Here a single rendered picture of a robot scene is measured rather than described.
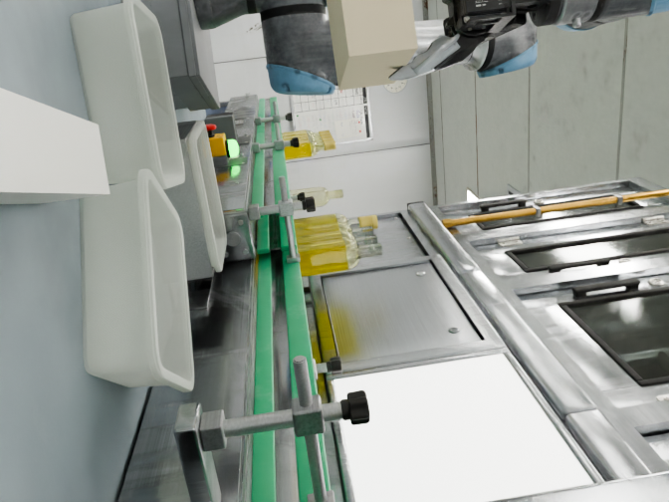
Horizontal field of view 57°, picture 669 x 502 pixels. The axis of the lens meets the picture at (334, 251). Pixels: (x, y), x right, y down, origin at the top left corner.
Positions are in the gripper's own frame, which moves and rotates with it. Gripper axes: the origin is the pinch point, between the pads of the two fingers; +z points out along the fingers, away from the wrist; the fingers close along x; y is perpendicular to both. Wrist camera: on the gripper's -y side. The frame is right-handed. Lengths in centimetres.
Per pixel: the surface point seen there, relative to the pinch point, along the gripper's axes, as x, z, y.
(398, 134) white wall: -68, -115, -644
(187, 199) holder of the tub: 16.9, 29.1, -18.9
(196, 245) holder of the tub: 23.9, 29.2, -21.3
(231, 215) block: 19, 25, -40
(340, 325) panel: 45, 7, -52
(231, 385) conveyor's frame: 41.9, 24.3, -3.0
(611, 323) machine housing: 51, -47, -47
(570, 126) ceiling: -15, -160, -297
